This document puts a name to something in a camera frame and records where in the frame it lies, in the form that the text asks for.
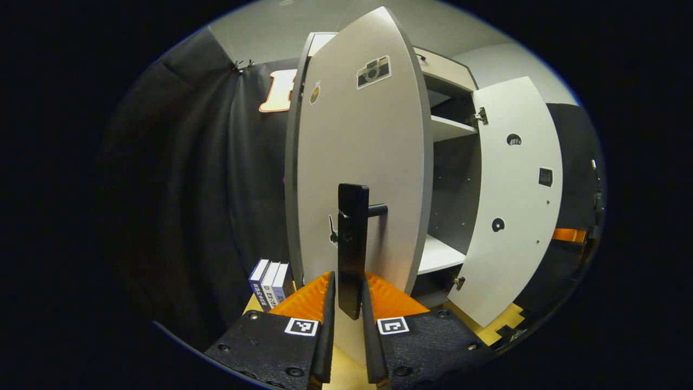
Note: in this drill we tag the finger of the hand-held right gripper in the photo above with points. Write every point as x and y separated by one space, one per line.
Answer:
568 235

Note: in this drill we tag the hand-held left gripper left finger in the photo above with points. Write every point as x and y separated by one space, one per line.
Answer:
327 346

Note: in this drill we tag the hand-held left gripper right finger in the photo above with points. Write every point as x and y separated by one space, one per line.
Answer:
372 352

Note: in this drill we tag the headphone sticker cabinet door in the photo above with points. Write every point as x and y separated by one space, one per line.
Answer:
514 189

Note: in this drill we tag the white double-door shoe cabinet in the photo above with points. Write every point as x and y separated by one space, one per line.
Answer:
449 189

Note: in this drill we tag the camera sticker cabinet door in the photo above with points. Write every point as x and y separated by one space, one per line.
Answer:
368 141

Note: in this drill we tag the metal door hinge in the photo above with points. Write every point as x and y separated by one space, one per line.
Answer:
481 116
459 281

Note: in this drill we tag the white cabinet shelf board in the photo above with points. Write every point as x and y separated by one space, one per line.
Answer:
449 129
438 254

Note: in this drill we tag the white cabinet top panel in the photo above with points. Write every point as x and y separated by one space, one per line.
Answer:
444 70

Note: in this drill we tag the black equipment stand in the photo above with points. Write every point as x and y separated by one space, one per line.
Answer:
597 195

